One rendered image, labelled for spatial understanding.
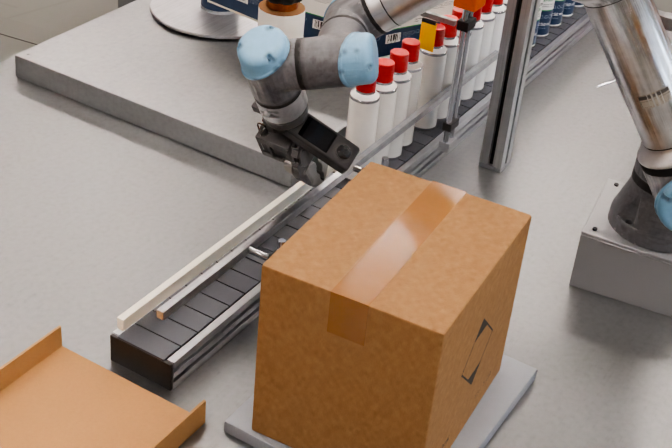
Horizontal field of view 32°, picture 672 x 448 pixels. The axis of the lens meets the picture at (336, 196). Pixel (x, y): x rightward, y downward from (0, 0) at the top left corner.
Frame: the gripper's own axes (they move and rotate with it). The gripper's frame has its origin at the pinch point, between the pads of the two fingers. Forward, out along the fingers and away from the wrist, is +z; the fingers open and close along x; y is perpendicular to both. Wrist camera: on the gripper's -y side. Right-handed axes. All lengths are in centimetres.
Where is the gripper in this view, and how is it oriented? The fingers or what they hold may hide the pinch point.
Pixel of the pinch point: (321, 181)
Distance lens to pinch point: 192.8
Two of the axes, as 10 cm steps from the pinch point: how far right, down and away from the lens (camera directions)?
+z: 1.9, 5.2, 8.3
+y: -8.5, -3.4, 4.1
